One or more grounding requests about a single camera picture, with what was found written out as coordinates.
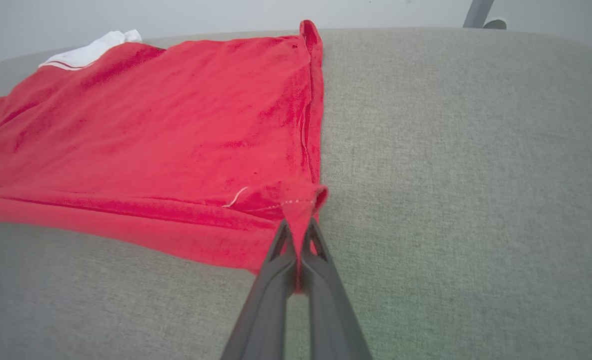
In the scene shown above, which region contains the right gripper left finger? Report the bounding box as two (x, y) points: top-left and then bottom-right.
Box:
(220, 218), (297, 360)

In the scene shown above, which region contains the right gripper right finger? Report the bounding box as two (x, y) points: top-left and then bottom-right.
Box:
(300, 217), (373, 360)

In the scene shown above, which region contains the red garment with white collar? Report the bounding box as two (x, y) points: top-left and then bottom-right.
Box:
(0, 19), (329, 296)

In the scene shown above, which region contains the grey fabric sofa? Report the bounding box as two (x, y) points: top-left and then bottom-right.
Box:
(0, 27), (592, 360)

